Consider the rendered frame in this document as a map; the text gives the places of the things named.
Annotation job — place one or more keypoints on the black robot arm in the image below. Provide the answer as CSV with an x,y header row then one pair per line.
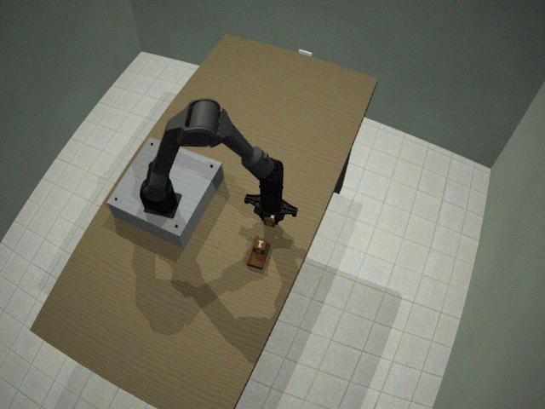
x,y
201,133

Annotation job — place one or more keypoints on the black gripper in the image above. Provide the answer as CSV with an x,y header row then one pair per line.
x,y
266,210

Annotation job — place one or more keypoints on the orange rectangular tray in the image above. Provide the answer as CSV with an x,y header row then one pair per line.
x,y
256,260

